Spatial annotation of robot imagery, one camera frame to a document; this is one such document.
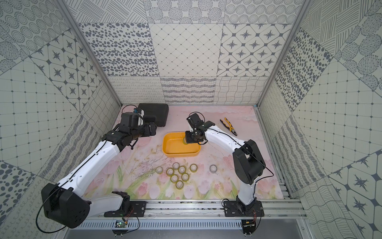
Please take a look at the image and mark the aluminium mounting rail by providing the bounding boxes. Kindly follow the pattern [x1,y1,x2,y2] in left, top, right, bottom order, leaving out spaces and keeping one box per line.
[61,198,308,220]

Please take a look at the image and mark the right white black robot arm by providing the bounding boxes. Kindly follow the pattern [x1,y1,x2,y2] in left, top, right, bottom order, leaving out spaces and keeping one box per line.
[185,112,267,206]

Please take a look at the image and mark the black plastic tool case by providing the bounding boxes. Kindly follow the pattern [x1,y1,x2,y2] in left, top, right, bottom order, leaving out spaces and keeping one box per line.
[138,103,169,127]

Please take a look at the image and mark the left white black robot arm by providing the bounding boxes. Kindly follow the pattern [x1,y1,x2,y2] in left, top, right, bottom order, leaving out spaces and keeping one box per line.
[39,111,157,229]

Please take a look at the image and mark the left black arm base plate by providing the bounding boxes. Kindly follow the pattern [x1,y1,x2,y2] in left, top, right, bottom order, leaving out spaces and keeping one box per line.
[103,201,147,218]

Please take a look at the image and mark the clear grey tape roll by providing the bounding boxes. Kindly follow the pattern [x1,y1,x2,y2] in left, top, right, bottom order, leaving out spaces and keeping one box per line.
[210,164,217,173]

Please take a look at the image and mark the white ventilation grille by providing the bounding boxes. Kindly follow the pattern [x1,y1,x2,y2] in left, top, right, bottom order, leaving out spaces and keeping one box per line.
[76,219,242,230]

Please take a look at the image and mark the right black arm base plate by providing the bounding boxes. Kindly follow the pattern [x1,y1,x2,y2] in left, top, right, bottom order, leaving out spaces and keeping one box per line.
[222,200,265,217]

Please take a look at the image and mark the yellow black pliers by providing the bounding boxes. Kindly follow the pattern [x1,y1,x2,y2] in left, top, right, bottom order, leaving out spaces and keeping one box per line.
[220,118,238,136]

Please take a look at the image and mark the yellow plastic storage box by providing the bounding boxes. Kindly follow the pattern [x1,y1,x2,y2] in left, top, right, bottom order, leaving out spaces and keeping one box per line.
[162,132,202,158]

